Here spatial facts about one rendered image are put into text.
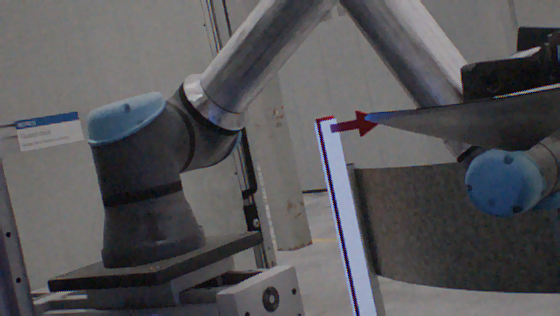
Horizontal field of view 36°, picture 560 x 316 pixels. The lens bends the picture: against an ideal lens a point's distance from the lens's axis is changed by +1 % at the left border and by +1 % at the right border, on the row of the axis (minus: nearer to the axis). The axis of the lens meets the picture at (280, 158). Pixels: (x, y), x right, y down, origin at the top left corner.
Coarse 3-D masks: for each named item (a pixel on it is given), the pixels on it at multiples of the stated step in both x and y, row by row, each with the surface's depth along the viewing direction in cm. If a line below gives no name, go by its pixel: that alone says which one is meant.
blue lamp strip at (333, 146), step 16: (336, 144) 77; (336, 160) 76; (336, 176) 76; (336, 192) 76; (352, 208) 77; (352, 224) 77; (352, 240) 77; (352, 256) 76; (352, 272) 76; (368, 288) 78; (368, 304) 77
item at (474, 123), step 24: (504, 96) 58; (528, 96) 58; (552, 96) 64; (384, 120) 64; (408, 120) 64; (432, 120) 66; (456, 120) 67; (480, 120) 69; (504, 120) 70; (528, 120) 71; (552, 120) 72; (480, 144) 76; (504, 144) 77; (528, 144) 77
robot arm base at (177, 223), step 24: (144, 192) 118; (168, 192) 119; (120, 216) 118; (144, 216) 118; (168, 216) 118; (192, 216) 122; (120, 240) 117; (144, 240) 117; (168, 240) 117; (192, 240) 119; (120, 264) 117; (144, 264) 116
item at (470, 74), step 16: (480, 64) 87; (496, 64) 88; (512, 64) 89; (528, 64) 90; (464, 80) 88; (480, 80) 87; (496, 80) 87; (512, 80) 89; (528, 80) 90; (464, 96) 88; (480, 96) 87; (496, 96) 88
